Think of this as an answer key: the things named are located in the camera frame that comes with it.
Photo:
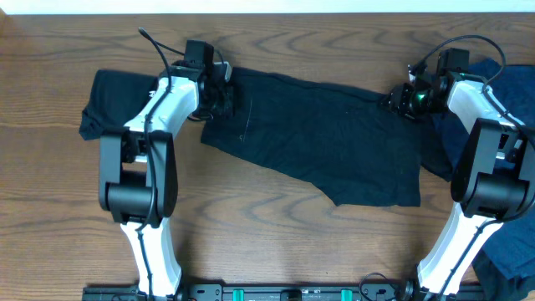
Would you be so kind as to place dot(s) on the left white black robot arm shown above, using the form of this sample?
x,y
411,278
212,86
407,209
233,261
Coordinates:
x,y
138,179

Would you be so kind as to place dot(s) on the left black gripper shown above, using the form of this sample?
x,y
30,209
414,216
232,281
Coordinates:
x,y
221,99

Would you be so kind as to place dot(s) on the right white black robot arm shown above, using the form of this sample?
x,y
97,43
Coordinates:
x,y
492,184

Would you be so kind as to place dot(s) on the black shorts garment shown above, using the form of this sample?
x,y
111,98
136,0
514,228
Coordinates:
x,y
333,136

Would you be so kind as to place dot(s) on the small folded black garment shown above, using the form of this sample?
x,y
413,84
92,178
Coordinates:
x,y
115,98

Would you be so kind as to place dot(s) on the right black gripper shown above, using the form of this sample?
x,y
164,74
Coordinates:
x,y
398,100

